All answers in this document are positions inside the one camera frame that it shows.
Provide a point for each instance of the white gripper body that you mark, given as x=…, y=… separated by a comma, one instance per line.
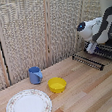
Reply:
x=91, y=48

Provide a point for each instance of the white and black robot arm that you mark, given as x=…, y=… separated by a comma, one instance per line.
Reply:
x=95, y=27

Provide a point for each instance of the black dish rack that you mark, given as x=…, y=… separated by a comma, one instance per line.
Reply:
x=88, y=62

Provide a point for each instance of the yellow bowl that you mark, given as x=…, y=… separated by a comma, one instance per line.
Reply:
x=57, y=84

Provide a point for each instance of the blue mug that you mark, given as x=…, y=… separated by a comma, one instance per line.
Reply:
x=35, y=75

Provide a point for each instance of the beige woven folding screen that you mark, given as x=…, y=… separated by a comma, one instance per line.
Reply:
x=22, y=32

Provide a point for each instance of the white floral rim plate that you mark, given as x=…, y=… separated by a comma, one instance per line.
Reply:
x=28, y=106

